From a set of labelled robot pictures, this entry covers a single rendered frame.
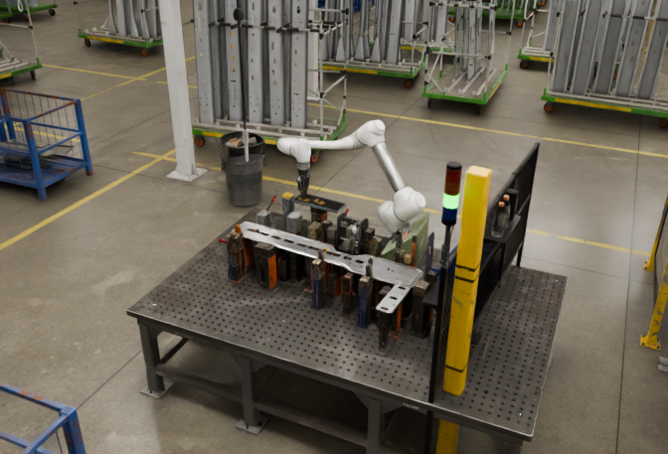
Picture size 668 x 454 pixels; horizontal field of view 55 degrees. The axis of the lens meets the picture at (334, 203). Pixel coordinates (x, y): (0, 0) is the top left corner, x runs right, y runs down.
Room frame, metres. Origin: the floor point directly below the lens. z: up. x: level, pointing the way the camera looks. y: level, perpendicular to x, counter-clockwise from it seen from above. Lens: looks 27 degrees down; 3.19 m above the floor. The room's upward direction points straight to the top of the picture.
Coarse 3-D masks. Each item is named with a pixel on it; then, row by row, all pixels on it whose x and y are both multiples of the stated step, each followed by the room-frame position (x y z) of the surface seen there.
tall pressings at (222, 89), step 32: (192, 0) 8.25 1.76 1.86; (224, 0) 8.40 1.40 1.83; (256, 0) 8.21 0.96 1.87; (288, 0) 8.32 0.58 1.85; (224, 32) 8.57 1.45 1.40; (256, 32) 8.18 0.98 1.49; (288, 32) 8.29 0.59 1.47; (224, 64) 8.55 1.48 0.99; (256, 64) 8.15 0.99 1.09; (288, 64) 8.27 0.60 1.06; (224, 96) 8.53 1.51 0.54; (256, 96) 8.13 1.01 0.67; (288, 96) 8.26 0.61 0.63
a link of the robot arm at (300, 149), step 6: (300, 138) 4.13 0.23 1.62; (294, 144) 4.14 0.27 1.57; (300, 144) 4.08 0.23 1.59; (306, 144) 4.09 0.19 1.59; (294, 150) 4.10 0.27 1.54; (300, 150) 4.07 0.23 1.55; (306, 150) 4.08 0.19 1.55; (294, 156) 4.11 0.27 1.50; (300, 156) 4.07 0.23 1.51; (306, 156) 4.07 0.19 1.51; (300, 162) 4.08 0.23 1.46
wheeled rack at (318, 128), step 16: (320, 32) 7.44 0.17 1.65; (320, 48) 7.44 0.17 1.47; (320, 64) 7.44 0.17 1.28; (320, 80) 7.44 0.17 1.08; (320, 96) 7.43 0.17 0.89; (320, 112) 7.44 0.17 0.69; (192, 128) 7.99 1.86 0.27; (208, 128) 7.98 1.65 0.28; (224, 128) 7.95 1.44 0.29; (240, 128) 7.89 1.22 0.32; (256, 128) 7.85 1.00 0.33; (272, 128) 8.00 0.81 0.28; (288, 128) 7.93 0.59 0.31; (320, 128) 7.44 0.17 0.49; (336, 128) 8.02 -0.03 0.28; (272, 144) 7.61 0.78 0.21
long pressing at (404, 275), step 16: (256, 224) 4.04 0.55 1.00; (256, 240) 3.82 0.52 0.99; (272, 240) 3.80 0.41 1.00; (304, 240) 3.81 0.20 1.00; (336, 256) 3.60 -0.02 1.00; (352, 256) 3.60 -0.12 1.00; (368, 256) 3.60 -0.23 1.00; (384, 272) 3.42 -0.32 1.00; (400, 272) 3.42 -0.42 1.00; (416, 272) 3.42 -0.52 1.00
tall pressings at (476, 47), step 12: (456, 12) 10.27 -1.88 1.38; (468, 12) 10.17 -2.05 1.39; (480, 12) 10.85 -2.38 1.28; (492, 12) 10.70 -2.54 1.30; (456, 24) 10.28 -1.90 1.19; (468, 24) 10.18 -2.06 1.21; (480, 24) 10.89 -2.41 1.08; (456, 36) 10.28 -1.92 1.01; (468, 36) 10.19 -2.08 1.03; (480, 36) 10.93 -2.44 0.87; (456, 48) 10.28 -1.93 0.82; (468, 48) 10.19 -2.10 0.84; (480, 48) 10.95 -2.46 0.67; (492, 48) 10.77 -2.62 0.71; (456, 60) 10.29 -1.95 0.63; (468, 60) 10.19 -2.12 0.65; (492, 60) 10.85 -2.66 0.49; (456, 72) 10.31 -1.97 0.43; (468, 72) 10.19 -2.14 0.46
